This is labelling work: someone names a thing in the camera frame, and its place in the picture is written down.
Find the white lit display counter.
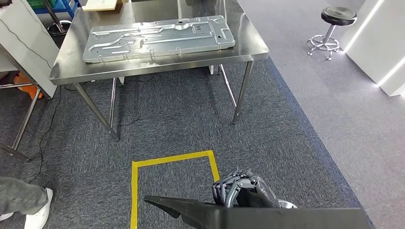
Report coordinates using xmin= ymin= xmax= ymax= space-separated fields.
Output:
xmin=340 ymin=0 xmax=405 ymax=98

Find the blue metal shelf rack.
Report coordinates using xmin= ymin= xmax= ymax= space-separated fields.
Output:
xmin=27 ymin=0 xmax=81 ymax=15

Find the stamped sheet metal panel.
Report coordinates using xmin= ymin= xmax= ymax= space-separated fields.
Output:
xmin=81 ymin=15 xmax=237 ymax=64

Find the metal stanchion with round base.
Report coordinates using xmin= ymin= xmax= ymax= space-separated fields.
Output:
xmin=42 ymin=0 xmax=73 ymax=36

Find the person's leg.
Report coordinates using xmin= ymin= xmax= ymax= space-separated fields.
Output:
xmin=0 ymin=176 xmax=49 ymax=216

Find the orange object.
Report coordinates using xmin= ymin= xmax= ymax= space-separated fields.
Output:
xmin=13 ymin=72 xmax=43 ymax=100

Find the stainless steel workbench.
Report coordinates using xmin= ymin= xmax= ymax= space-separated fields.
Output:
xmin=48 ymin=0 xmax=270 ymax=142

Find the black plastic plate bracket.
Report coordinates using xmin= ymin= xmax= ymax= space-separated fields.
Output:
xmin=143 ymin=195 xmax=372 ymax=229

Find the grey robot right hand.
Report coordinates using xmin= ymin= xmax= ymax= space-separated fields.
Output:
xmin=211 ymin=168 xmax=282 ymax=209

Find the black floor cable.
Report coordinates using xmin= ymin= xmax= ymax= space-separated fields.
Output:
xmin=28 ymin=84 xmax=69 ymax=185
xmin=116 ymin=73 xmax=156 ymax=128

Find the steel table frame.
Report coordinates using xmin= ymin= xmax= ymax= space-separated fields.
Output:
xmin=0 ymin=44 xmax=43 ymax=162

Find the pale wooden board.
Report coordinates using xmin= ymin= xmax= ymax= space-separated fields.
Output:
xmin=81 ymin=0 xmax=120 ymax=12

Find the black seat chrome stool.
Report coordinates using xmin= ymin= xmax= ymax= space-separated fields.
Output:
xmin=305 ymin=6 xmax=358 ymax=61

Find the white flat panel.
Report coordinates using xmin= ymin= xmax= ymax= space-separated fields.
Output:
xmin=0 ymin=0 xmax=60 ymax=99

